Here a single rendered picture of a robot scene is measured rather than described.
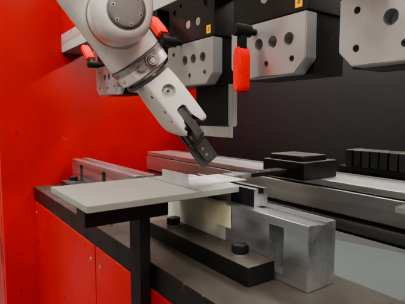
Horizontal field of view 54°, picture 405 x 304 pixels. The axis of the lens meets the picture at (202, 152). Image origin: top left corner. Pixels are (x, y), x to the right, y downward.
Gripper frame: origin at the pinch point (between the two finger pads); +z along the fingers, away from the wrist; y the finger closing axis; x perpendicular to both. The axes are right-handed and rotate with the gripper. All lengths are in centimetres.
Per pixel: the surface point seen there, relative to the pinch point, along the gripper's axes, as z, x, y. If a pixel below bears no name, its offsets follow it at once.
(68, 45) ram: -27, -5, 84
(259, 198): 10.8, -1.9, -5.3
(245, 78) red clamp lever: -7.9, -9.2, -9.1
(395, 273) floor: 220, -95, 127
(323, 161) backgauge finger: 22.7, -22.3, 6.6
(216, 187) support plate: 5.8, 2.1, -1.8
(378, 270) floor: 216, -89, 136
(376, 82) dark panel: 24, -52, 16
